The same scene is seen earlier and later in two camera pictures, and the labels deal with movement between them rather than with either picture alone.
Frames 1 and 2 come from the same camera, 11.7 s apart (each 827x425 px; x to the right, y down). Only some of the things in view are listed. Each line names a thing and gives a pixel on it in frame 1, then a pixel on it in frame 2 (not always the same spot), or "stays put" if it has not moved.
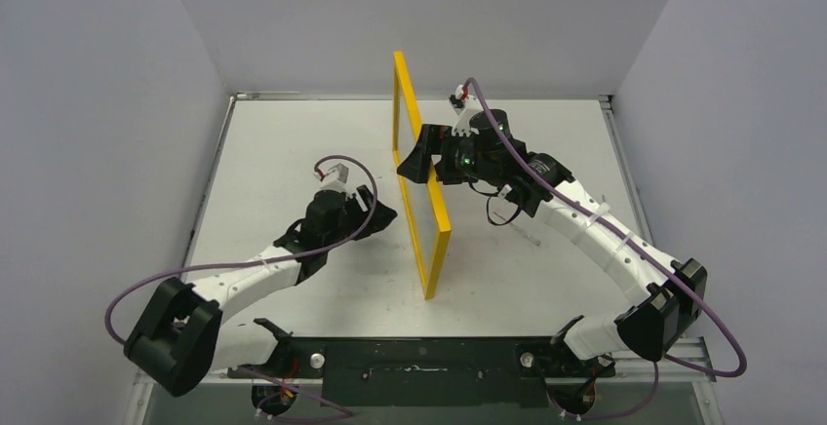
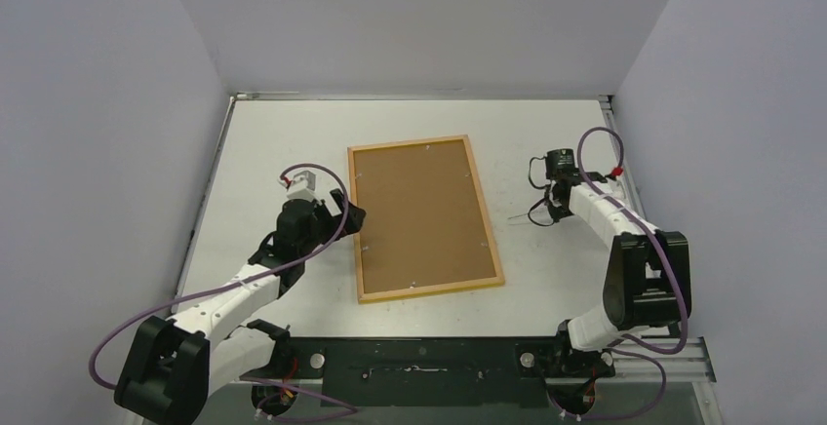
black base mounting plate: (426, 371) stays put
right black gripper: (440, 154) to (554, 201)
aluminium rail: (686, 361) stays put
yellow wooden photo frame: (400, 65) to (427, 228)
